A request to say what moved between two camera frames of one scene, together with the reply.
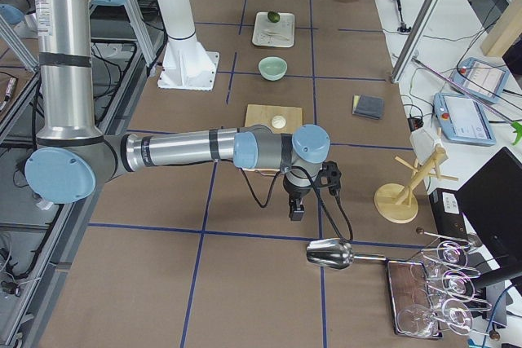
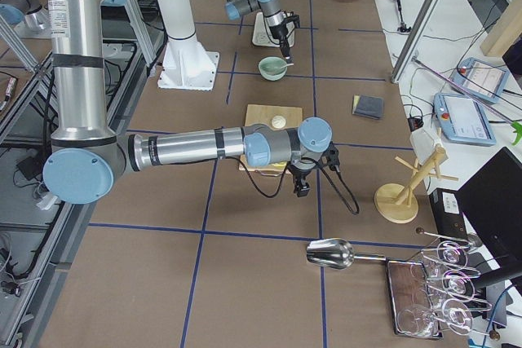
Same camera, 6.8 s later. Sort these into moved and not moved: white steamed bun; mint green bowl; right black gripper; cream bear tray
Moved: right black gripper
Not moved: mint green bowl; white steamed bun; cream bear tray
